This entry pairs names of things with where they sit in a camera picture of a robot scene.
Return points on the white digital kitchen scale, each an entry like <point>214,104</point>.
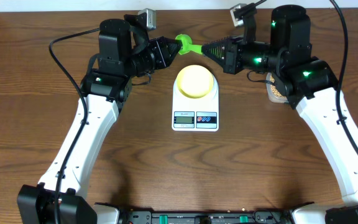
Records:
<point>195,114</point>

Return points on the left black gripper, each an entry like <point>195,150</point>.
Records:
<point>160,59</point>

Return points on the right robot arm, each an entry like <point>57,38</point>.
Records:
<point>310,87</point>

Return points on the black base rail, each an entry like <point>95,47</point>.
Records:
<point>244,217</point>

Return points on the yellow bowl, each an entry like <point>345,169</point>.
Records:
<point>195,81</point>

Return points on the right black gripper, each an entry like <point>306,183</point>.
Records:
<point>232,49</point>

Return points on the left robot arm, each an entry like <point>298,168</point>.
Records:
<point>125,52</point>

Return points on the green plastic scoop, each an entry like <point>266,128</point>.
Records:
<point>187,45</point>

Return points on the clear container of soybeans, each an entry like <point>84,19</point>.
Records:
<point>274,96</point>

